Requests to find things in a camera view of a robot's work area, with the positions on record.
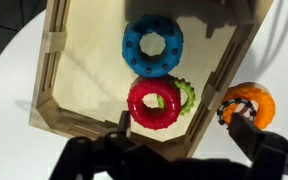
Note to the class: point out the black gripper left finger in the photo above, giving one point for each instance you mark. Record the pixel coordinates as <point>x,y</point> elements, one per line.
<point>123,128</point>

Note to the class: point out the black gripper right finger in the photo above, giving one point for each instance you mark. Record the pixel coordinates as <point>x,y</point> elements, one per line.
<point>246,135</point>

